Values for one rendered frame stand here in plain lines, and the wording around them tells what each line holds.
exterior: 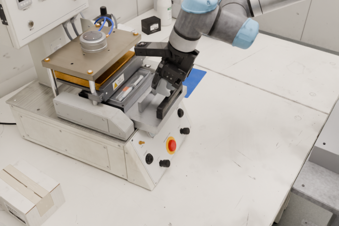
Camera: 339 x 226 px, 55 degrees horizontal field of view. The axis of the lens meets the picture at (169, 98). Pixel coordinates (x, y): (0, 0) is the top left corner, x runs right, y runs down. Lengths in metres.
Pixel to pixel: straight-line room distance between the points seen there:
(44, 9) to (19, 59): 0.56
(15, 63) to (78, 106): 0.64
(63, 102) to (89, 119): 0.09
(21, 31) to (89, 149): 0.40
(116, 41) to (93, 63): 0.14
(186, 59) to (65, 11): 0.45
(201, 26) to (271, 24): 2.70
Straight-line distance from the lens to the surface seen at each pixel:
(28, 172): 1.07
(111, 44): 1.04
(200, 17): 0.78
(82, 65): 0.95
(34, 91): 1.21
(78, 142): 1.08
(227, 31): 0.80
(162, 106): 0.93
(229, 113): 1.33
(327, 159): 1.20
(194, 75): 1.52
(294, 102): 1.46
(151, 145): 1.03
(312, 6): 3.29
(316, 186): 1.16
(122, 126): 0.93
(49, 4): 1.06
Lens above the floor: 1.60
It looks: 38 degrees down
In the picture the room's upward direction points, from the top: straight up
